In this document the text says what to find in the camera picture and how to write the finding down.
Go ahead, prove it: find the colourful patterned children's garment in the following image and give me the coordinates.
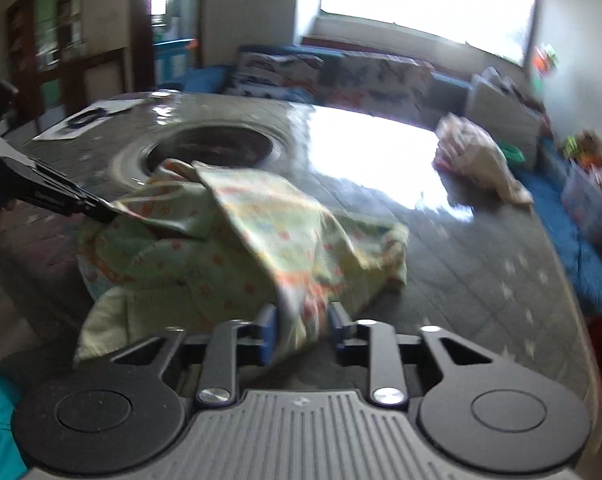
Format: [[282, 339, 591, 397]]
[[74, 159, 408, 363]]

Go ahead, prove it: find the pile of cream pink clothes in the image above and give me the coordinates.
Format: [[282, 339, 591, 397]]
[[433, 114, 534, 206]]

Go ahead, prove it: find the white paper sheet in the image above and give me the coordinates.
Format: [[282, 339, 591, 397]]
[[33, 99, 144, 141]]

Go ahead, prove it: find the dark wooden cabinet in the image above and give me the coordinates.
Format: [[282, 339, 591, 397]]
[[6, 0, 129, 125]]

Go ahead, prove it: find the blue cabinet in doorway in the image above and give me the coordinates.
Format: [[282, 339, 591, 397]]
[[152, 38, 198, 86]]

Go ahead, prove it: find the blue fuzzy blanket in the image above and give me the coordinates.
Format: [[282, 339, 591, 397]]
[[514, 139, 602, 318]]

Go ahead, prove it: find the black round induction cooktop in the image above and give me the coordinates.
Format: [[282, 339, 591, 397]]
[[141, 126, 275, 174]]

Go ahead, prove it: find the green plastic basin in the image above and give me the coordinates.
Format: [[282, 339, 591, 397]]
[[497, 142, 526, 166]]

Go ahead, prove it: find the clear plastic storage bin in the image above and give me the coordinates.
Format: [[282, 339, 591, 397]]
[[561, 164, 602, 247]]

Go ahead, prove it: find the grey plain cushion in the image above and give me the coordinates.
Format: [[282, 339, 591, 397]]
[[464, 74, 543, 169]]

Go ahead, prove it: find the right butterfly print cushion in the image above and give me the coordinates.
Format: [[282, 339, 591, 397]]
[[323, 52, 433, 124]]

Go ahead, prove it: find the butterfly print cushion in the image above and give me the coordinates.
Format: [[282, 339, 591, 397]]
[[323, 52, 433, 124], [224, 52, 324, 104]]

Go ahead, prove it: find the blue sofa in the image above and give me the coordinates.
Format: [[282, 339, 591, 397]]
[[162, 44, 472, 122]]

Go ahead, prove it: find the teddy bear plush toy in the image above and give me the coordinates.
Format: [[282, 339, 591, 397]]
[[560, 129, 602, 172]]

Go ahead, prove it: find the left butterfly print cushion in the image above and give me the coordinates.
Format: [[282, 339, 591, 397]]
[[224, 52, 324, 104]]

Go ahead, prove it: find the colourful pinwheel toy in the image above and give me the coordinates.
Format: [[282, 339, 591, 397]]
[[531, 44, 558, 93]]

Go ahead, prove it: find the black handle tool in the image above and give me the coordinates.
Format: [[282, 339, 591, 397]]
[[66, 107, 109, 130]]

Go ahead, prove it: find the window with frame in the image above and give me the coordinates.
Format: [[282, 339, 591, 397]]
[[317, 0, 540, 68]]

